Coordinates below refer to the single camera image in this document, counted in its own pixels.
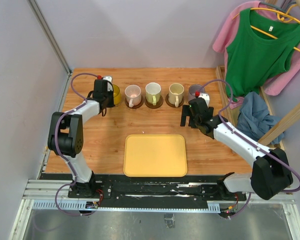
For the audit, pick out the yellow plastic tray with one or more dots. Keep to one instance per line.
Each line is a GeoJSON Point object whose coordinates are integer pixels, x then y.
{"type": "Point", "coordinates": [155, 155]}

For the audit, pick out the yellow mug black handle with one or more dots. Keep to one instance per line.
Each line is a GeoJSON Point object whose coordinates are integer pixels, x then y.
{"type": "Point", "coordinates": [117, 97]}

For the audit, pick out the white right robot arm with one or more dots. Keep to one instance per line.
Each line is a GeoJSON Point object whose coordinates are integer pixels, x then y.
{"type": "Point", "coordinates": [271, 173]}

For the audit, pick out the woven rattan coaster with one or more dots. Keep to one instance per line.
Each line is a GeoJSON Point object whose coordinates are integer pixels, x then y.
{"type": "Point", "coordinates": [118, 104]}

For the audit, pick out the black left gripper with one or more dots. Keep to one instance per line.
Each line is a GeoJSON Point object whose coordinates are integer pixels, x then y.
{"type": "Point", "coordinates": [111, 104]}

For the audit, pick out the cream mug with text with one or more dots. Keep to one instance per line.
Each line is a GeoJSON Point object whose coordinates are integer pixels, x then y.
{"type": "Point", "coordinates": [176, 93]}

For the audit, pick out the wooden clothes rack frame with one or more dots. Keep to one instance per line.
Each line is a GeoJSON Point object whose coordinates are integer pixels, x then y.
{"type": "Point", "coordinates": [287, 121]}

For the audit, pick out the white mug green handle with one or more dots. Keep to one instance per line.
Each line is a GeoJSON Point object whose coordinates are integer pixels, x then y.
{"type": "Point", "coordinates": [153, 93]}

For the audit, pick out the purple mug black handle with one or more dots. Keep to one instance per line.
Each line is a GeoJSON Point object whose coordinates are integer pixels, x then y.
{"type": "Point", "coordinates": [193, 89]}

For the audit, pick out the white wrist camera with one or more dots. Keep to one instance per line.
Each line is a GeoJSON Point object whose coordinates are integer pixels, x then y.
{"type": "Point", "coordinates": [109, 80]}
{"type": "Point", "coordinates": [206, 97]}

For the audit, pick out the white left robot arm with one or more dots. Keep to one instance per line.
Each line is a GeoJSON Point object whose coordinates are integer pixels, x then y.
{"type": "Point", "coordinates": [66, 135]}

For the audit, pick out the pink translucent mug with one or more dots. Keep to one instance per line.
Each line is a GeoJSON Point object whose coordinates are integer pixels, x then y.
{"type": "Point", "coordinates": [133, 91]}

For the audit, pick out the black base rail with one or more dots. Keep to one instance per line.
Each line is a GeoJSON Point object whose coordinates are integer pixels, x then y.
{"type": "Point", "coordinates": [187, 192]}

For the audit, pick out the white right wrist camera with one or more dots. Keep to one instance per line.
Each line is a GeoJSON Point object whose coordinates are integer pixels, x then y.
{"type": "Point", "coordinates": [206, 97]}

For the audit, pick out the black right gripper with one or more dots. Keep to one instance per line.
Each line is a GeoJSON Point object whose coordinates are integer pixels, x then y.
{"type": "Point", "coordinates": [186, 112]}

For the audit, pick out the pink t-shirt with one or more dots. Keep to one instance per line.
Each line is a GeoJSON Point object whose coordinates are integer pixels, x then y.
{"type": "Point", "coordinates": [273, 86]}

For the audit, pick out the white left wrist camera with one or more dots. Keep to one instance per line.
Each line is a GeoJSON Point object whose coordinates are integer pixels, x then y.
{"type": "Point", "coordinates": [109, 80]}

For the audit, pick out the blue crumpled cloth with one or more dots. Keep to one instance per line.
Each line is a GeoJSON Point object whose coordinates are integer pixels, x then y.
{"type": "Point", "coordinates": [254, 119]}

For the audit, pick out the green tank top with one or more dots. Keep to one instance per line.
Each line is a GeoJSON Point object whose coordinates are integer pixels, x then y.
{"type": "Point", "coordinates": [262, 49]}

